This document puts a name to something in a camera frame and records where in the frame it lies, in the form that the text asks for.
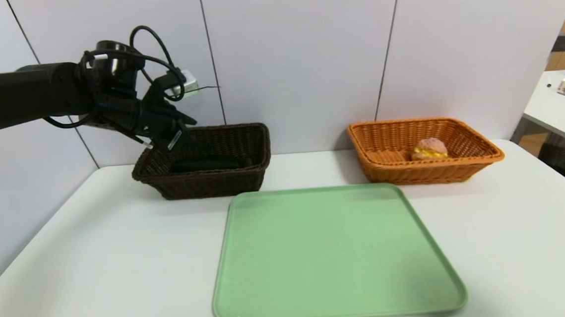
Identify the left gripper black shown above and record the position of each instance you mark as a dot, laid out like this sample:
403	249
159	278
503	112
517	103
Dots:
175	137

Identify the black pouch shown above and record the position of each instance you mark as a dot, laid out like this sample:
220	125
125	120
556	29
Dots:
208	164

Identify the cream puff bun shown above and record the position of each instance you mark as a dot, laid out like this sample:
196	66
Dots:
429	148

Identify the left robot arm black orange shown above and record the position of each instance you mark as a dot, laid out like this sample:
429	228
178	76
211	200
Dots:
25	99

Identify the dark brown wicker basket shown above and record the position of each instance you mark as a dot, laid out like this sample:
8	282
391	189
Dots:
214	180

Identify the orange wicker basket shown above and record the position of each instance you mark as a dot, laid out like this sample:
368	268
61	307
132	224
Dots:
437	170

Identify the thin black zip tie tail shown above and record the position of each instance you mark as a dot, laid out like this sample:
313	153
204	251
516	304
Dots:
208	88

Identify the white side table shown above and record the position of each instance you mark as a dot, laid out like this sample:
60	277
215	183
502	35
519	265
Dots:
558	114

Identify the light green plastic tray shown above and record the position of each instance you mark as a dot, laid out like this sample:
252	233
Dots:
339	264

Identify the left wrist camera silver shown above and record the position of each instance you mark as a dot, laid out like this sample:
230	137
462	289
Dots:
185	83

